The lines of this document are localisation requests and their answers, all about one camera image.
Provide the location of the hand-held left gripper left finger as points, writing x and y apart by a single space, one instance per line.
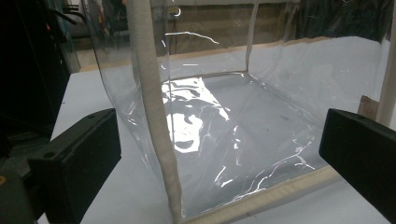
77 155

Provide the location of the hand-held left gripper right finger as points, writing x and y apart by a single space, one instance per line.
361 146

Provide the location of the clear plastic bag beige trim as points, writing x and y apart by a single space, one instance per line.
249 124

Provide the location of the dark cabinet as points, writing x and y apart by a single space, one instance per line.
28 62

